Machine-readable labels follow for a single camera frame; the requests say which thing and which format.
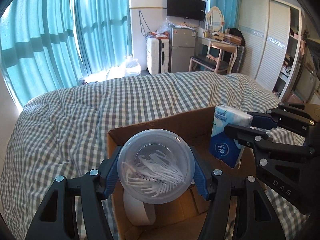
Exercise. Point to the black bench stool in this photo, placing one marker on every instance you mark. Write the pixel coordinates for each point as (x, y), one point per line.
(212, 65)

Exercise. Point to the white suitcase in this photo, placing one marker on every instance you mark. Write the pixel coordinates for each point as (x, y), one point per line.
(157, 54)

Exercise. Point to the black wall television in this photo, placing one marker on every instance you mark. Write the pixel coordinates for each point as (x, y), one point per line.
(188, 9)

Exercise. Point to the clear plastic bag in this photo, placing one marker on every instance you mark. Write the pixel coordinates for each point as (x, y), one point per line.
(129, 67)

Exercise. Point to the white tape roll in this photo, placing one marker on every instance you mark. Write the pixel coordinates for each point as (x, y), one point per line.
(137, 212)

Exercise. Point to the oval vanity mirror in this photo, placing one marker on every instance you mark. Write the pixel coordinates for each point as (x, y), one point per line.
(214, 19)

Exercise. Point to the white louvered wardrobe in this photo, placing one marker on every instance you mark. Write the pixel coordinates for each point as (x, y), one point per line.
(272, 30)

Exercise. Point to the middle teal curtain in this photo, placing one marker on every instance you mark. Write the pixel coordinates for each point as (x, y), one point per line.
(103, 32)

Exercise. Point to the teal curtain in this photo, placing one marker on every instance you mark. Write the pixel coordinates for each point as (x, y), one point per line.
(38, 48)
(225, 2)
(103, 32)

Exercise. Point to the left teal curtain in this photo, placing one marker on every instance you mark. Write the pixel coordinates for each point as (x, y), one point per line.
(38, 48)

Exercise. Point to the open cardboard box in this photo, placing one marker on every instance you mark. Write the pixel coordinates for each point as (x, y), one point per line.
(182, 218)

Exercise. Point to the white dressing table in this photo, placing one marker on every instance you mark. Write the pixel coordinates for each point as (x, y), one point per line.
(203, 49)

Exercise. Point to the wooden chair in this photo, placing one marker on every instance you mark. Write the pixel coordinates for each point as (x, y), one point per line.
(227, 52)

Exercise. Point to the right teal curtain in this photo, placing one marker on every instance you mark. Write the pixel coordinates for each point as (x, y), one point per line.
(225, 2)

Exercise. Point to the clear floss pick jar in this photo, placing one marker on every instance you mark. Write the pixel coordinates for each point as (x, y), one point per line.
(156, 166)

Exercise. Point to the blue tissue pack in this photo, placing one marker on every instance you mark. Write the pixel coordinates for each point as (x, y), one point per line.
(221, 146)

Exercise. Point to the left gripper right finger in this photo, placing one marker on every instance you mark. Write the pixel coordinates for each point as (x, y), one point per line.
(255, 216)

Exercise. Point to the silver mini fridge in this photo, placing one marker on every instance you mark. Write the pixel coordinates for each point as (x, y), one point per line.
(182, 47)

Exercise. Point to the black bag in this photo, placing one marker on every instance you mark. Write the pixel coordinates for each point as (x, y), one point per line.
(236, 36)

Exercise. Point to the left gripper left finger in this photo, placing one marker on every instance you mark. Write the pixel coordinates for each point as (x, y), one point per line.
(56, 215)

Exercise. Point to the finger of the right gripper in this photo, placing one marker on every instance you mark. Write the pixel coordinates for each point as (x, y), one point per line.
(263, 145)
(294, 117)

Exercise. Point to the checkered bed duvet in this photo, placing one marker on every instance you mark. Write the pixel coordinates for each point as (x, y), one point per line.
(64, 132)

